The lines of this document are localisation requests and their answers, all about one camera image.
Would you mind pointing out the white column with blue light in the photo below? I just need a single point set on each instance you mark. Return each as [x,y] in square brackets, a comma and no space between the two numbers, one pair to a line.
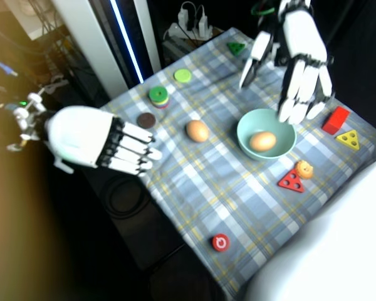
[87,40]

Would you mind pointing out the blue plaid tablecloth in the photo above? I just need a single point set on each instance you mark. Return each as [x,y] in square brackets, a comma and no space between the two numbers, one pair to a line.
[213,188]

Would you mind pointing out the red triangle block with holes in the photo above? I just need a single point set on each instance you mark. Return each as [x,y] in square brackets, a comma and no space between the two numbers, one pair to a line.
[292,182]

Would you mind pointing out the brown toy sandwich cookie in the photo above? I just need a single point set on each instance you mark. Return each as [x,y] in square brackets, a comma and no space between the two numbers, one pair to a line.
[146,120]

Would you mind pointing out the white power strip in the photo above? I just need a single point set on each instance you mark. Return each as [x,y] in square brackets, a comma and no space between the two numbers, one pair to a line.
[178,30]

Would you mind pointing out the red wooden block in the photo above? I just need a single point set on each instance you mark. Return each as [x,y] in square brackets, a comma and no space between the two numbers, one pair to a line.
[333,122]

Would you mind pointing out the yellow triangle block with holes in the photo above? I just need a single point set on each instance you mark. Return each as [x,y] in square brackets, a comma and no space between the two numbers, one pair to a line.
[347,141]

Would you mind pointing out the large white rounded cover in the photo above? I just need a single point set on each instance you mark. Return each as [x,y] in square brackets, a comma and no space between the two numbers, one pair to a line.
[326,238]

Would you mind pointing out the white plug-in charger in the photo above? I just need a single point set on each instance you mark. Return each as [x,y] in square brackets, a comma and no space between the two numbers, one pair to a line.
[183,15]
[203,23]

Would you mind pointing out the green triangle block with holes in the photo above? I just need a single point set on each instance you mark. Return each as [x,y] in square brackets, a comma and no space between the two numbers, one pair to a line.
[235,47]

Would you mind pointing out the tan toy biscuit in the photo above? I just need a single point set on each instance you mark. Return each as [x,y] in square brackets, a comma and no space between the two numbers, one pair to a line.
[304,169]

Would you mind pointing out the brown egg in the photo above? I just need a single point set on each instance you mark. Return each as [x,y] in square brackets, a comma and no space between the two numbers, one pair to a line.
[262,141]
[197,131]

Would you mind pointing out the green toy sandwich cookie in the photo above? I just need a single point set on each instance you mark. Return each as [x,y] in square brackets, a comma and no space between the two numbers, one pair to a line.
[182,75]

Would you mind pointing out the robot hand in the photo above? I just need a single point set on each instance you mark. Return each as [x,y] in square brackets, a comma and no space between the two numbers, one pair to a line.
[78,138]
[304,37]

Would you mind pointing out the teal bowl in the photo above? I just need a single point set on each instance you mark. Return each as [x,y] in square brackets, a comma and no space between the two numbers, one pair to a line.
[269,120]

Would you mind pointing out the stacked coloured rings toy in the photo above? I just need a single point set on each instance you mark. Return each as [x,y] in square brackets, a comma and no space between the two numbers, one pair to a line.
[158,95]

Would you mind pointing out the red cylinder with white letter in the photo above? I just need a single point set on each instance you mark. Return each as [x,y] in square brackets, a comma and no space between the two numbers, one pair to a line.
[220,242]

